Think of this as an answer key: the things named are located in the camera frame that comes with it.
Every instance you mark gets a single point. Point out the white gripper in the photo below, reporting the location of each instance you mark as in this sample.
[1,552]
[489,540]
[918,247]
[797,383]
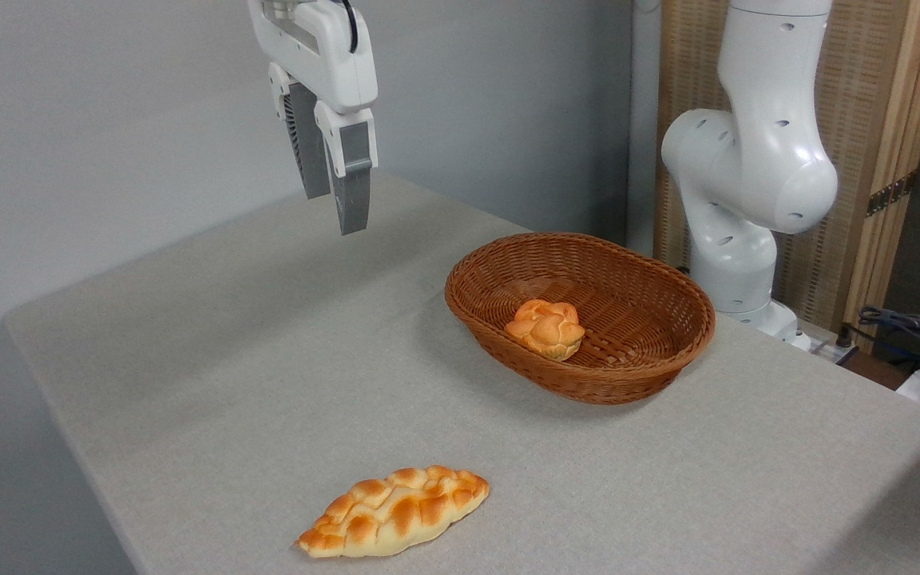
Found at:
[324,56]

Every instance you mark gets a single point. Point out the long braided bread loaf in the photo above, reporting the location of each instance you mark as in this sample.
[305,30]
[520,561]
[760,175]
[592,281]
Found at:
[396,513]

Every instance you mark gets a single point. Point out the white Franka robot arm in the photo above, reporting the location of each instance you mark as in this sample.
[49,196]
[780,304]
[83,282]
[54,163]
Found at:
[763,160]

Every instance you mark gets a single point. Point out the small round bread roll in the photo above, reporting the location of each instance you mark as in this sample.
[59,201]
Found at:
[546,329]

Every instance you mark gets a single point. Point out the brown woven wicker basket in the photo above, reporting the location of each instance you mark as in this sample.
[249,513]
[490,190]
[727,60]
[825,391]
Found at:
[652,351]

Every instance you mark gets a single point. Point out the white power strip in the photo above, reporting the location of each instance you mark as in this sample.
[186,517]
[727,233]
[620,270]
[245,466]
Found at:
[831,351]

